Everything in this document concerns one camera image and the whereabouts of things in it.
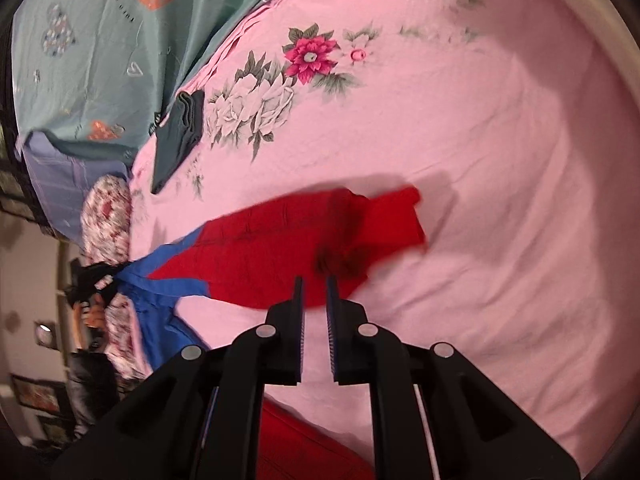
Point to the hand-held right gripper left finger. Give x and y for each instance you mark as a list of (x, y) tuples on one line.
[(300, 332)]

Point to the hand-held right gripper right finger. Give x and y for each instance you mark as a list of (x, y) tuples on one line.
[(332, 332)]

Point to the blue sweatshirt with white lettering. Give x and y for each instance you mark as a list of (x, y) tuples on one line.
[(150, 320)]

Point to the red pants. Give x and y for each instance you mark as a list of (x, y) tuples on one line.
[(280, 245)]

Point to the dark folded pants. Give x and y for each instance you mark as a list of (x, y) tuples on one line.
[(175, 140)]

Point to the red white floral pillow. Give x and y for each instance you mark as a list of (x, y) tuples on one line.
[(107, 220)]

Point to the purple striped cloth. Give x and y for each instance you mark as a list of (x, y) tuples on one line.
[(55, 185)]

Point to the red cloth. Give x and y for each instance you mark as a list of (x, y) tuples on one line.
[(310, 445)]

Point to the teal printed blanket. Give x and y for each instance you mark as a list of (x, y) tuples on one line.
[(100, 60)]

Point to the pink floral bedsheet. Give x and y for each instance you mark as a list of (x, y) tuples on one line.
[(475, 160)]

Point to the cream bed edge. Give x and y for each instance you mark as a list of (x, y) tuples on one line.
[(600, 25)]

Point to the framed wall picture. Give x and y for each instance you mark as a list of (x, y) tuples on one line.
[(37, 394), (15, 195)]

